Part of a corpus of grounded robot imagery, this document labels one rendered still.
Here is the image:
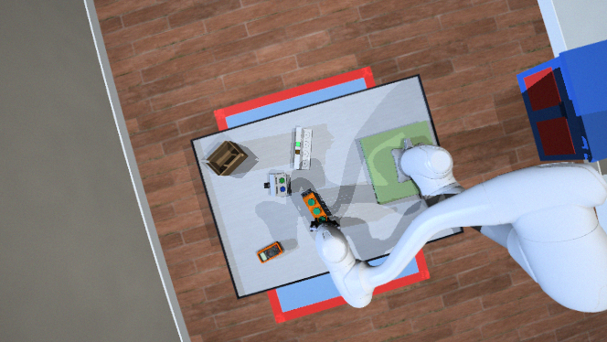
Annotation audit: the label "brown cardboard box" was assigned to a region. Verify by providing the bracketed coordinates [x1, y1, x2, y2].
[206, 141, 248, 176]

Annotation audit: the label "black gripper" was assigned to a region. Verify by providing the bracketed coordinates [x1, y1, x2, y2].
[310, 217, 340, 231]

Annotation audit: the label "orange multimeter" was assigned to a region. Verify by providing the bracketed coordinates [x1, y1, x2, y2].
[257, 241, 282, 263]

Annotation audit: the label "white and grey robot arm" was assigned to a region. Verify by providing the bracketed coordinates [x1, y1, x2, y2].
[315, 138, 607, 312]

